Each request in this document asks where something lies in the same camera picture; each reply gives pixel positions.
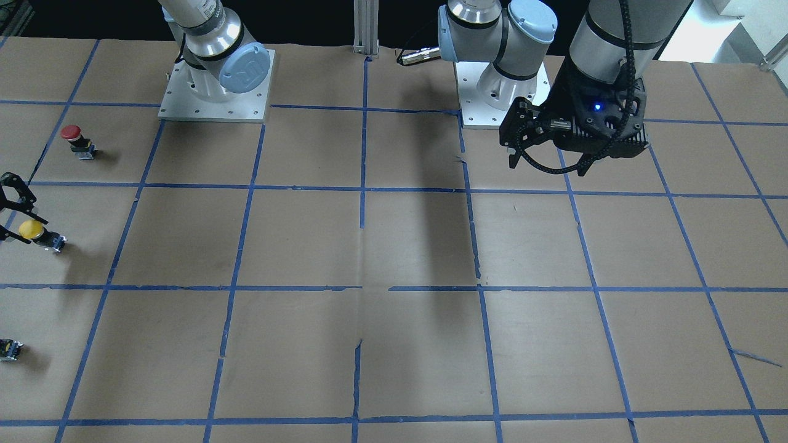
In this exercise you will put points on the aluminium frame post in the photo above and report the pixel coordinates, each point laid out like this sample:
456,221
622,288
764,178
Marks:
365,41

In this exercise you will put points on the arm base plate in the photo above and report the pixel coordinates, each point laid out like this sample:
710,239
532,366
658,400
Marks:
485,95
194,95

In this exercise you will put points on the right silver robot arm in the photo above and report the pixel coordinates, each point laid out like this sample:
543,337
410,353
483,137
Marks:
220,74

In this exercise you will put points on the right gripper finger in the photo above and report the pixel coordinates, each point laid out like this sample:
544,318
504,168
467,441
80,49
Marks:
7,235
24,203

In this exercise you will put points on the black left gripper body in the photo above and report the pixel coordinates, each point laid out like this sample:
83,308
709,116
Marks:
567,90

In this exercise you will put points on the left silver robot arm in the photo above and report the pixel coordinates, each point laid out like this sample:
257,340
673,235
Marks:
614,40

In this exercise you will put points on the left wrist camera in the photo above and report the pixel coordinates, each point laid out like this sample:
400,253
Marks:
595,111

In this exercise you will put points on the yellow push button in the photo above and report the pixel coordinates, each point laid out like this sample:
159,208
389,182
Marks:
38,234

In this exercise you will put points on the red push button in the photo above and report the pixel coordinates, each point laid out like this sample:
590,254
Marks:
82,147

